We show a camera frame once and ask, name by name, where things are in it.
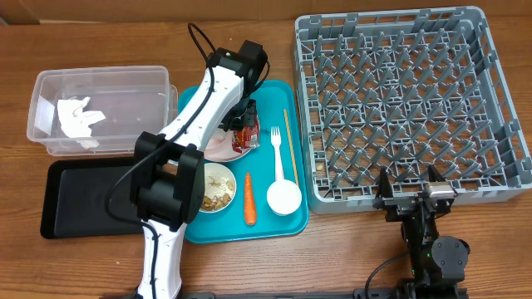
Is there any red snack wrapper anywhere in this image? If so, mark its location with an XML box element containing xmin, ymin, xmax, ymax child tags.
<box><xmin>232</xmin><ymin>118</ymin><xmax>260</xmax><ymax>154</ymax></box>

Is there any white cup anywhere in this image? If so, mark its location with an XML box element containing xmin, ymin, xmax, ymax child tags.
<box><xmin>267</xmin><ymin>179</ymin><xmax>302</xmax><ymax>216</ymax></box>

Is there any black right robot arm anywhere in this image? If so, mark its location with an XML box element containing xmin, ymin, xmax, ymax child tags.
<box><xmin>364</xmin><ymin>165</ymin><xmax>470</xmax><ymax>299</ymax></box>

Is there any large pink plate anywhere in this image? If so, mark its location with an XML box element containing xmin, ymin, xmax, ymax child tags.
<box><xmin>193</xmin><ymin>126</ymin><xmax>251</xmax><ymax>162</ymax></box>

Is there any wooden chopstick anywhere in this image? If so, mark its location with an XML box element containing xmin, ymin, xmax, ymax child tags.
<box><xmin>283</xmin><ymin>109</ymin><xmax>299</xmax><ymax>186</ymax></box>

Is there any white bowl with peanuts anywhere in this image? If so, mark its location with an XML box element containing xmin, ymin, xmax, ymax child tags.
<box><xmin>199</xmin><ymin>163</ymin><xmax>237</xmax><ymax>213</ymax></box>

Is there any grey dishwasher rack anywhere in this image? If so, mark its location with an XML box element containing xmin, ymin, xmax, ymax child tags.
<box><xmin>294</xmin><ymin>7</ymin><xmax>531</xmax><ymax>213</ymax></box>

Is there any white tissue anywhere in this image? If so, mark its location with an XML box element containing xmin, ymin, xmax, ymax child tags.
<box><xmin>57</xmin><ymin>96</ymin><xmax>106</xmax><ymax>150</ymax></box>

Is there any black tray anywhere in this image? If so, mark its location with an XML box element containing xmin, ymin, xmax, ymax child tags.
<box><xmin>40</xmin><ymin>157</ymin><xmax>142</xmax><ymax>239</ymax></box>

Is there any white plastic fork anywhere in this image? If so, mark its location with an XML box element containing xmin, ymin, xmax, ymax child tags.
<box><xmin>270</xmin><ymin>126</ymin><xmax>284</xmax><ymax>180</ymax></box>

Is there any orange carrot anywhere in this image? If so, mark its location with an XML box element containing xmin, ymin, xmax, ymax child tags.
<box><xmin>244</xmin><ymin>173</ymin><xmax>257</xmax><ymax>226</ymax></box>

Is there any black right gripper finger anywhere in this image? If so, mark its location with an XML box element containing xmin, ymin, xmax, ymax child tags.
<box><xmin>376</xmin><ymin>166</ymin><xmax>393</xmax><ymax>198</ymax></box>
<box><xmin>427</xmin><ymin>164</ymin><xmax>446</xmax><ymax>182</ymax></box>

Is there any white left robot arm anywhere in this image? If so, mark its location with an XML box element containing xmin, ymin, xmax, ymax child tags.
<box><xmin>130</xmin><ymin>41</ymin><xmax>269</xmax><ymax>298</ymax></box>

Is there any teal plastic tray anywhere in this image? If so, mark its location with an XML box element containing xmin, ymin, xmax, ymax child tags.
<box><xmin>185</xmin><ymin>80</ymin><xmax>310</xmax><ymax>244</ymax></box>

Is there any clear plastic bin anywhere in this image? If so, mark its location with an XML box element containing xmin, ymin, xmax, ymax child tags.
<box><xmin>27</xmin><ymin>66</ymin><xmax>178</xmax><ymax>156</ymax></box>

